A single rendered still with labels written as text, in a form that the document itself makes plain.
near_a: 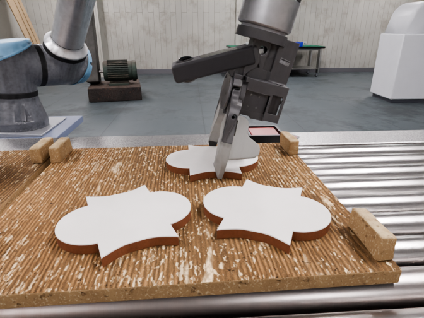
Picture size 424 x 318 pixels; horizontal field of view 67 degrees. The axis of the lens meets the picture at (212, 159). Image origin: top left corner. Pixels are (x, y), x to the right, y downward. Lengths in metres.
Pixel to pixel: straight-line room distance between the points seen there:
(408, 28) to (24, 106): 5.58
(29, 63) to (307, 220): 0.83
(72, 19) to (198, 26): 8.10
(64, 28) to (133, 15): 8.14
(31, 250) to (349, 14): 9.77
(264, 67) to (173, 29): 8.53
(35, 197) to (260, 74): 0.34
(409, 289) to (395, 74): 5.67
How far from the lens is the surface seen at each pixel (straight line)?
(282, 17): 0.45
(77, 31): 0.96
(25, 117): 1.01
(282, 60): 0.47
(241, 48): 0.46
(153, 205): 0.38
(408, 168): 0.63
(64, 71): 1.03
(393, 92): 6.01
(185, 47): 8.99
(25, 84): 1.00
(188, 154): 0.52
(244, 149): 0.45
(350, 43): 10.00
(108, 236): 0.34
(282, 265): 0.32
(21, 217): 0.43
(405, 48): 5.97
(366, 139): 0.77
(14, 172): 0.57
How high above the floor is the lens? 1.14
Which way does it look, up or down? 22 degrees down
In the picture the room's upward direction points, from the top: straight up
